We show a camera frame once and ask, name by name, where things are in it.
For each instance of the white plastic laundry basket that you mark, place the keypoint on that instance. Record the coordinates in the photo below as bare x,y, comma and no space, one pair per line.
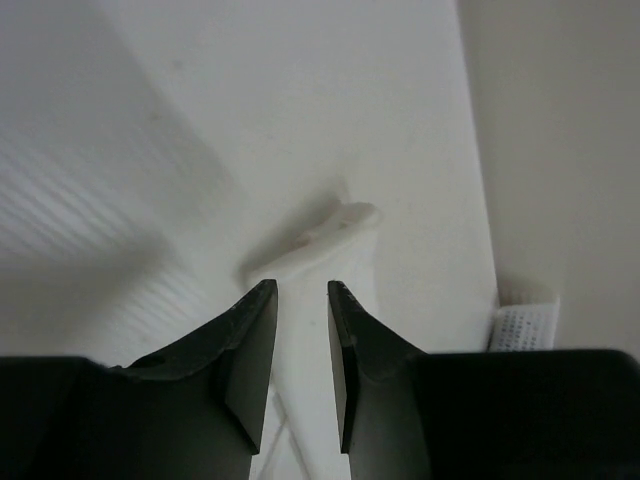
524,322

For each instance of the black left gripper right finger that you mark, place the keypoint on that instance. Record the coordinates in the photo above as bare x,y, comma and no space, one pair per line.
406,414

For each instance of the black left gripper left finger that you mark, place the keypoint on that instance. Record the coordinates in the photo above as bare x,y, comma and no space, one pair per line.
194,409

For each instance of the white tank top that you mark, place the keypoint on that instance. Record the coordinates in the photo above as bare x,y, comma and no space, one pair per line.
300,434

